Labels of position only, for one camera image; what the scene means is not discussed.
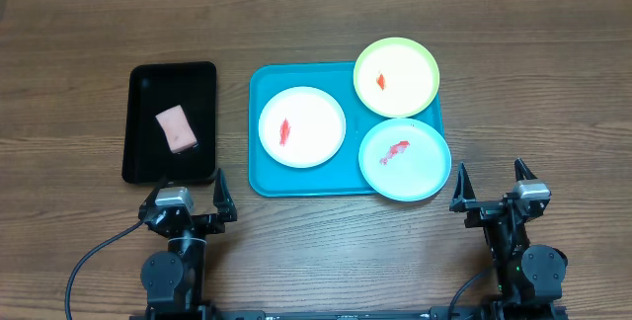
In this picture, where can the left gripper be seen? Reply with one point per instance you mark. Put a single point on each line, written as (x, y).
(225, 211)

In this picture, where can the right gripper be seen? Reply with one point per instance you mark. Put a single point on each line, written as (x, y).
(482, 209)

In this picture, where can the pink sponge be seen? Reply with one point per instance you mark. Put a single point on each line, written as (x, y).
(177, 130)

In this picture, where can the white plate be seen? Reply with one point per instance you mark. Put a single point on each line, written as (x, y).
(302, 127)

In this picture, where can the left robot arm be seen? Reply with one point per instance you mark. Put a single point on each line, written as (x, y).
(174, 278)

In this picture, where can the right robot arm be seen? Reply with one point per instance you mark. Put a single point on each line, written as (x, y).
(529, 276)

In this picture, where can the black rectangular tray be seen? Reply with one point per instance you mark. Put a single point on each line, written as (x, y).
(155, 89)

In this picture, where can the teal serving tray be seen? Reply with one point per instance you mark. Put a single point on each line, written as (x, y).
(340, 175)

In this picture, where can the light blue plate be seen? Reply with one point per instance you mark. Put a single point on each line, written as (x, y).
(404, 159)

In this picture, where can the yellow-green plate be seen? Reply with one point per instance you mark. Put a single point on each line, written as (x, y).
(396, 77)

